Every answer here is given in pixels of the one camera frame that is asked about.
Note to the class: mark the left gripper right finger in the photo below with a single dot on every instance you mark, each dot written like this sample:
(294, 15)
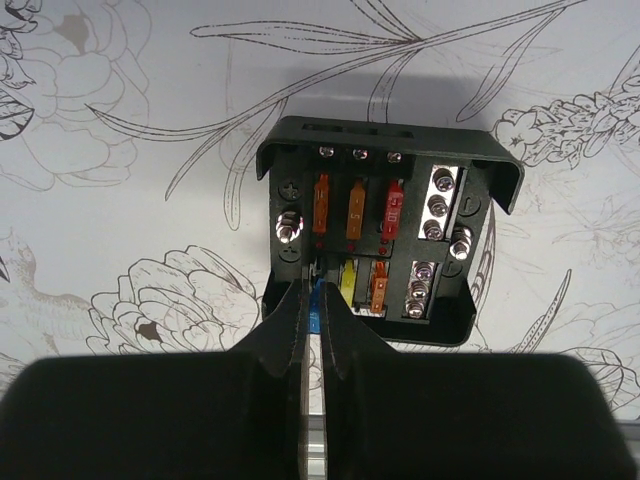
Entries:
(519, 416)

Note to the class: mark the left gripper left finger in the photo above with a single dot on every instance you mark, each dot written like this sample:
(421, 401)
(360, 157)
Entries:
(162, 403)

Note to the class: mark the small blue blade fuse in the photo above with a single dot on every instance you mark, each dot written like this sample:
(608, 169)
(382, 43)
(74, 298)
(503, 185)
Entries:
(314, 321)

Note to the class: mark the black fuse box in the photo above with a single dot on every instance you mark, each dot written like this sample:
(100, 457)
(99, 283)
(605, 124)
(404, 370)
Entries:
(392, 215)

